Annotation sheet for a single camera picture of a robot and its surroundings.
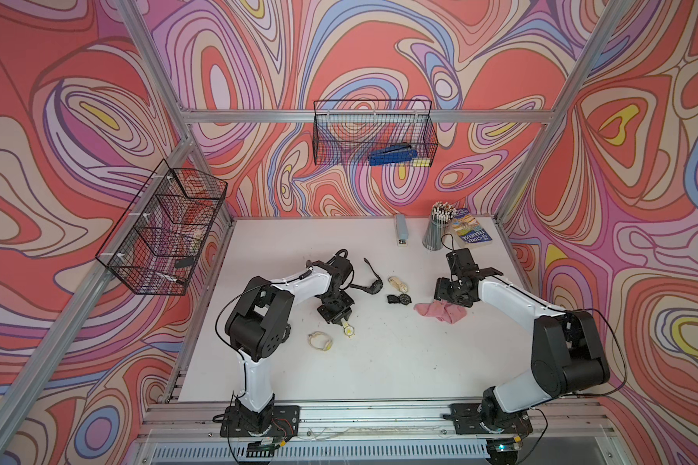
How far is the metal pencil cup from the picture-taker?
3.22 feet

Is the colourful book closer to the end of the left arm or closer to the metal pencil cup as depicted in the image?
the metal pencil cup

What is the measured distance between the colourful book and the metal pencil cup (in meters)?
0.11

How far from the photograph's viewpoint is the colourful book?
112cm
